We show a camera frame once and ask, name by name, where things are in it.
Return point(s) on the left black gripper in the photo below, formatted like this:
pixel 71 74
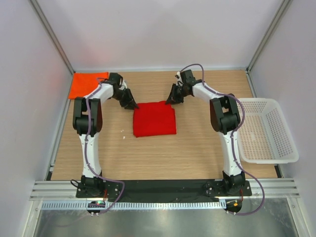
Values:
pixel 130 102

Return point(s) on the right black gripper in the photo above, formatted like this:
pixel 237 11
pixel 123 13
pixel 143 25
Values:
pixel 173 99

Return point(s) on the red t shirt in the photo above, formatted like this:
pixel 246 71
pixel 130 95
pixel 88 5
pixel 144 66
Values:
pixel 154 119

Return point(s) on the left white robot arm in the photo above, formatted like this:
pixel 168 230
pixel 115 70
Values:
pixel 88 122

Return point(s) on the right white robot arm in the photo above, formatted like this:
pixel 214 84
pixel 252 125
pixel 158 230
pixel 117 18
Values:
pixel 224 119

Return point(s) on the folded orange t shirt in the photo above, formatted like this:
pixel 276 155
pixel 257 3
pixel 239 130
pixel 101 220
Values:
pixel 84 83

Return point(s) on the white plastic perforated basket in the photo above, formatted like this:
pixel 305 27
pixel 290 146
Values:
pixel 264 137

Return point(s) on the slotted cable duct rail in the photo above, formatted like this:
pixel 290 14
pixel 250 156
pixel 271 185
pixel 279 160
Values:
pixel 96 205

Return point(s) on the aluminium frame rail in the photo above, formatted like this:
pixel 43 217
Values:
pixel 54 190

